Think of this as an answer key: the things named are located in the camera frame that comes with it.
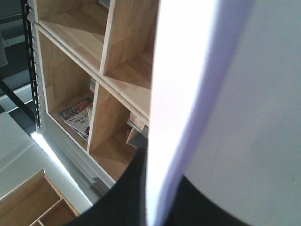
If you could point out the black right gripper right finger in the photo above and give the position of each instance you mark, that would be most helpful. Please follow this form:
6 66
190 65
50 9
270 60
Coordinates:
192 208

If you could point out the white paper sheet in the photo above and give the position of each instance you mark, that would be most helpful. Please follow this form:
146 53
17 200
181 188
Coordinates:
226 108

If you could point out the colourful magazine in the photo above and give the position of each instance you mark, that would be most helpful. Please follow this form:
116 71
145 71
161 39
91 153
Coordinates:
77 117

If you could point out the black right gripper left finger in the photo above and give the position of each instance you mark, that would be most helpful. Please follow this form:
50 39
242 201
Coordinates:
124 204

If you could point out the wooden bookshelf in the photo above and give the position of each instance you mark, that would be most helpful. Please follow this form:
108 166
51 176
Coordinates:
102 50

